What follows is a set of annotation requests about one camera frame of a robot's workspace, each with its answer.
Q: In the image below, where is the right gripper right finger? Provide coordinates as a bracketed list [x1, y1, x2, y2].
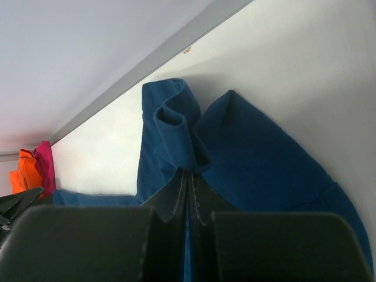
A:
[187, 175, 373, 281]

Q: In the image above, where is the pink folded t shirt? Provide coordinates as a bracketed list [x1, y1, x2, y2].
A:
[33, 140, 56, 197]

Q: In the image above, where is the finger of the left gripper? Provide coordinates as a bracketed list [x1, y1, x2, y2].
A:
[1, 187, 44, 232]

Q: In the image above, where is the orange folded t shirt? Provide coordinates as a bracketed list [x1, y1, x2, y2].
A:
[9, 149, 43, 194]

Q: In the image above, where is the blue t shirt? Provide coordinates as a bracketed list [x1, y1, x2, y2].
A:
[53, 79, 373, 280]

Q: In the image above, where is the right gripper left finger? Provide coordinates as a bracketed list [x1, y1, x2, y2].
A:
[1, 170, 188, 281]

